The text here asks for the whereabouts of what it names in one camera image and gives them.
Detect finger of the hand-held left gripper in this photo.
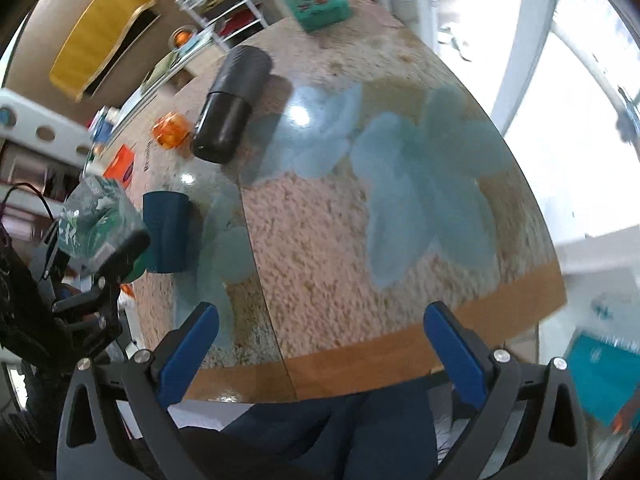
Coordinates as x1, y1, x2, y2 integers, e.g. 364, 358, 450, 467
52, 231, 152, 321

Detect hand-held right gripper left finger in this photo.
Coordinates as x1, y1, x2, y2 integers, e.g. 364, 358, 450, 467
56, 301, 221, 480

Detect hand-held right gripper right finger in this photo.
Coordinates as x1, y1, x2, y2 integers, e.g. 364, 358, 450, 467
423, 301, 592, 480

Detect dark blue cup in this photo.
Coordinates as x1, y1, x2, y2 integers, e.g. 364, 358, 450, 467
142, 191, 192, 274

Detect green transparent plastic packet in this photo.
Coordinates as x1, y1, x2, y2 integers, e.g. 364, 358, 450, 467
57, 175, 146, 272

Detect orange flat box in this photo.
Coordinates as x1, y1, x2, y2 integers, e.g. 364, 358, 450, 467
102, 144, 138, 191

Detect small blue white bottle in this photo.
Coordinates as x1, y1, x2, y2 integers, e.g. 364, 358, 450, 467
90, 106, 121, 147

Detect teal book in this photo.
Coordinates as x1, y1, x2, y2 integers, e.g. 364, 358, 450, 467
567, 332, 640, 428

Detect person's dark blue pants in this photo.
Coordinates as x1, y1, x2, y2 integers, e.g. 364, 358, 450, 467
167, 387, 453, 480

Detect white panel with round holes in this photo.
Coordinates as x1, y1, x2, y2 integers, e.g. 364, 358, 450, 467
0, 88, 96, 161

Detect black cylindrical flask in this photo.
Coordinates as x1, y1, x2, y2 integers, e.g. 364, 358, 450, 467
190, 46, 273, 164

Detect yellow cushioned tray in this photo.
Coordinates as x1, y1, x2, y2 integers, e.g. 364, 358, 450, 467
49, 0, 162, 103

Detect white shelf rack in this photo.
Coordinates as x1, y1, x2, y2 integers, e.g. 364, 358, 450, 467
176, 0, 271, 51

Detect white slippers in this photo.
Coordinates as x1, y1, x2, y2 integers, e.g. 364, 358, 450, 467
439, 26, 476, 61

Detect teal patterned box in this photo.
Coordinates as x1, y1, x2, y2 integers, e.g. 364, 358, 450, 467
281, 0, 352, 33

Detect black cable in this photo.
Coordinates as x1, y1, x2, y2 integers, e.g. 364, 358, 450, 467
0, 183, 60, 261

